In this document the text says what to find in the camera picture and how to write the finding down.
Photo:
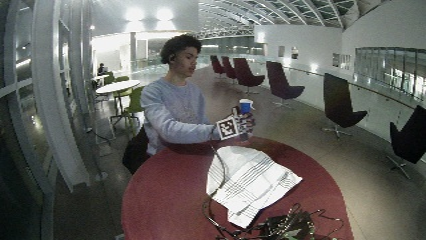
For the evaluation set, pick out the blue bottle with white cap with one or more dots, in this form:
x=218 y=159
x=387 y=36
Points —
x=245 y=106

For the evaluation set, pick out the white marker cube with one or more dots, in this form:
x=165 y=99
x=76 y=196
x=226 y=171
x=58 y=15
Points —
x=227 y=127

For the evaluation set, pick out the dark maroon lounge chair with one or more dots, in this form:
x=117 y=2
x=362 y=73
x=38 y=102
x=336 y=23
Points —
x=227 y=68
x=281 y=82
x=215 y=65
x=410 y=138
x=339 y=105
x=246 y=74

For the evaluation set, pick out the the person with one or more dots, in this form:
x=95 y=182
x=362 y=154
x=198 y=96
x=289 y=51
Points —
x=173 y=106

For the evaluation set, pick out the white striped cloth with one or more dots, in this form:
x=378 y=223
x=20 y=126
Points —
x=250 y=182

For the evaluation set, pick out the metal handrail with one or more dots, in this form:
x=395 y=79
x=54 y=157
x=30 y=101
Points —
x=354 y=85

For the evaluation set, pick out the green chair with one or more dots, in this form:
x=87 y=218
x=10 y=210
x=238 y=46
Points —
x=133 y=101
x=119 y=80

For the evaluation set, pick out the black chair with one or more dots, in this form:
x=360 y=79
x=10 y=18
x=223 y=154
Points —
x=135 y=151

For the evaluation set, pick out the white round table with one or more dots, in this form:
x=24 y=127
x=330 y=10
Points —
x=117 y=86

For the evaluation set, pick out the pile of black electronics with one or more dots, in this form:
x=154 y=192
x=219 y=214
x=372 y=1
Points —
x=287 y=226

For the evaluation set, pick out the white structural column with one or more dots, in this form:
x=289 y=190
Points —
x=57 y=100

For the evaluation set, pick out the wall picture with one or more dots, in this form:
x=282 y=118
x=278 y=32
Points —
x=281 y=51
x=294 y=52
x=340 y=61

